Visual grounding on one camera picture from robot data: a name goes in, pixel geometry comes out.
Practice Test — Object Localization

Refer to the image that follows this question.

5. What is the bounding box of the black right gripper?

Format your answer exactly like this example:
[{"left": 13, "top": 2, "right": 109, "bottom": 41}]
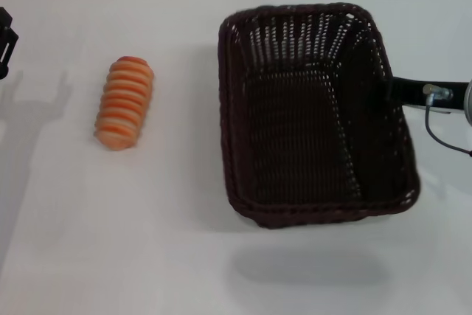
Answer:
[{"left": 376, "top": 77, "right": 471, "bottom": 112}]

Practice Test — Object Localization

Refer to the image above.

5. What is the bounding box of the right arm cable with connector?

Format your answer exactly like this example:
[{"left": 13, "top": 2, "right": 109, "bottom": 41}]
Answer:
[{"left": 422, "top": 83, "right": 472, "bottom": 158}]

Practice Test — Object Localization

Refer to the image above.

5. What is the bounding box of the dark brown woven basket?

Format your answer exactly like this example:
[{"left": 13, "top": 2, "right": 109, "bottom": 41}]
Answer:
[{"left": 217, "top": 1, "right": 421, "bottom": 229}]

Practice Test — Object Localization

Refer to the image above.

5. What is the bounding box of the orange striped bread loaf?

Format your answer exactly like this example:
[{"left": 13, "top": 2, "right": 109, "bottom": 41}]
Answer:
[{"left": 94, "top": 55, "right": 156, "bottom": 152}]

